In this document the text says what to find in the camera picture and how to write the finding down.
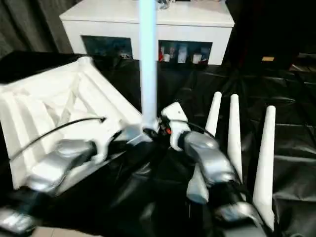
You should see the white plastic table leg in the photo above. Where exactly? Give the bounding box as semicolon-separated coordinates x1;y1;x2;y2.
252;105;277;232
138;0;159;133
186;91;222;204
227;94;244;178

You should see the grey-green curtain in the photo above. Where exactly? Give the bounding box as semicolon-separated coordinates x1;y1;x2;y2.
0;0;84;60

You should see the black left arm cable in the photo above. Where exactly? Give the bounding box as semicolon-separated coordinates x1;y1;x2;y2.
9;117;107;161

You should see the black mat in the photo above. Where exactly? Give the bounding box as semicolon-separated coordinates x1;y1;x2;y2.
0;50;316;237

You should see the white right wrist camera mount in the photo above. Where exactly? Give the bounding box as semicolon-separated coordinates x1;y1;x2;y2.
161;102;191;151

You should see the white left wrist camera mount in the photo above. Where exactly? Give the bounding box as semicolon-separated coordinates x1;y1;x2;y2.
95;120;125;164

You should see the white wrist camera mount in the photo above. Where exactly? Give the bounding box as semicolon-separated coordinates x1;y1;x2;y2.
95;120;125;164
161;102;191;151

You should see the white plastic table top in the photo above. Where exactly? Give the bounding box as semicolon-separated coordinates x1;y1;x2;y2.
0;56;158;191

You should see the black and white bundle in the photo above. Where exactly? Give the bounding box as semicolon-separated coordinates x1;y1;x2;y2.
158;0;173;10

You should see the white cabinet with glass doors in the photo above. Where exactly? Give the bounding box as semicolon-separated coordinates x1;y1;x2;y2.
60;0;235;66

